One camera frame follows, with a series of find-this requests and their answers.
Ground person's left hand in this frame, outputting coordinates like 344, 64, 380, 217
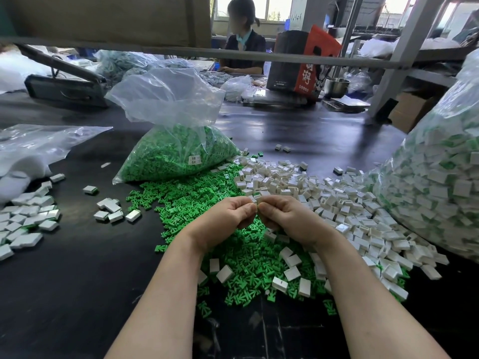
180, 195, 258, 256

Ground person's right hand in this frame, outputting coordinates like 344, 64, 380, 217
256, 194, 339, 256

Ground pile of green parts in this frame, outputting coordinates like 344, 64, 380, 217
126, 161, 411, 317

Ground pile of white plastic caps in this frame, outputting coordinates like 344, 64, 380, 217
198, 152, 450, 302

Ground pile of assembled white pieces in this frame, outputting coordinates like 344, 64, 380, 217
0, 173, 66, 262

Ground person's left forearm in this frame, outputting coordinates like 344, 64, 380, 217
105, 240, 217, 359

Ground person's right forearm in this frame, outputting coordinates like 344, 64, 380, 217
314, 237, 450, 359

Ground bag of green clips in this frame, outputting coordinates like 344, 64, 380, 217
105, 67, 240, 184

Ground large bag of white caps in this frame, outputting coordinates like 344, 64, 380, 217
372, 48, 479, 264

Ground clear bag of pale parts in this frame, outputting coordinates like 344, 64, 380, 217
96, 50, 226, 87

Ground white paper sheets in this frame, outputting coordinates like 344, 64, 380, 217
323, 95, 371, 114

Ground crumpled white plastic bag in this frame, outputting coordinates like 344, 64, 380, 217
220, 74, 258, 102

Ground metal bowl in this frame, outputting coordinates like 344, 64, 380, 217
325, 78, 350, 99

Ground black and red box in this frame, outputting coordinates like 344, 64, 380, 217
267, 24, 343, 99

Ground cardboard box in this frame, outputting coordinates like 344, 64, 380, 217
389, 92, 438, 134

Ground black table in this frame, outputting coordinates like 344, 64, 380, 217
0, 65, 479, 359

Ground empty clear plastic bag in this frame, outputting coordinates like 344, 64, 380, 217
0, 124, 113, 205

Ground white bags on shelf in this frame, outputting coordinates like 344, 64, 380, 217
359, 37, 461, 59

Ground brown board panel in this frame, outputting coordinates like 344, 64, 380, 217
0, 0, 213, 46

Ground white plastic sheet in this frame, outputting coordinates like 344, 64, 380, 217
0, 52, 52, 94

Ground grey metal shelf frame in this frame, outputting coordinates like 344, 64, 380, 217
0, 0, 479, 121

